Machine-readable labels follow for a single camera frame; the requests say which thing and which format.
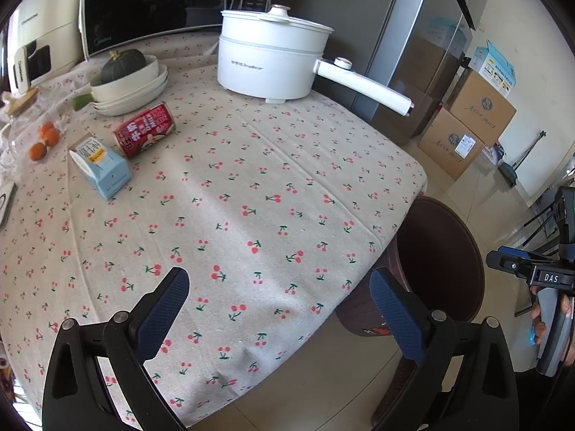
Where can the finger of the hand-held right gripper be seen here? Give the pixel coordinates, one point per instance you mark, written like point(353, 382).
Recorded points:
point(505, 262)
point(521, 252)

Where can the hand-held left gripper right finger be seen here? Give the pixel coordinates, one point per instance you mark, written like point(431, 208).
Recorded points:
point(397, 318)

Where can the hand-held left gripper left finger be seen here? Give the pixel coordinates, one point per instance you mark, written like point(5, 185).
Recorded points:
point(164, 314)

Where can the brown plastic bin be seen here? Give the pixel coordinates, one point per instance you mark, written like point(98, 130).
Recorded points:
point(440, 251)

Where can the person's right hand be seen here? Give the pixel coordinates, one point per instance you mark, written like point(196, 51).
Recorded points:
point(536, 309)

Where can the pink printed package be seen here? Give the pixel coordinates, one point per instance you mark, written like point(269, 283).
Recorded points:
point(492, 155)

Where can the cherry print tablecloth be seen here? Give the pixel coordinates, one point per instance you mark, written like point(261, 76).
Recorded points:
point(251, 197)

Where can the light blue milk carton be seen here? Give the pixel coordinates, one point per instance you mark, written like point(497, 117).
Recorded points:
point(101, 168)

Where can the red cartoon drink can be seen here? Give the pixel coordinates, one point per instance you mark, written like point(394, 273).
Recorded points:
point(143, 130)

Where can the blue and white box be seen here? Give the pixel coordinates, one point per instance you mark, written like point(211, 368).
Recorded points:
point(496, 67)

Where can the white round-dial device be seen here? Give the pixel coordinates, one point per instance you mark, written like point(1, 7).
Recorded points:
point(6, 204)

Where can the small green fruit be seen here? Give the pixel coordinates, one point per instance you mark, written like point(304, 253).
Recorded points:
point(81, 102)

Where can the dark green pumpkin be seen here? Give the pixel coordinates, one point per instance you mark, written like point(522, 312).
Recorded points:
point(123, 69)

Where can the grey refrigerator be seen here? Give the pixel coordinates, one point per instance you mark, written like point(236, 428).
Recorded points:
point(404, 31)

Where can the glass dome wooden top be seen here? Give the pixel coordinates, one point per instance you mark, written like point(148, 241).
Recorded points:
point(22, 103)

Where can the white electric pot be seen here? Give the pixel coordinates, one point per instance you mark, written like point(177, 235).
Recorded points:
point(265, 63)

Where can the black microwave oven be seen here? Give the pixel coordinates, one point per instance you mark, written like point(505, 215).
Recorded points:
point(148, 4)

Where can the cream air fryer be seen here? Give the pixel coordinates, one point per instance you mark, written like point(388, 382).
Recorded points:
point(49, 22)

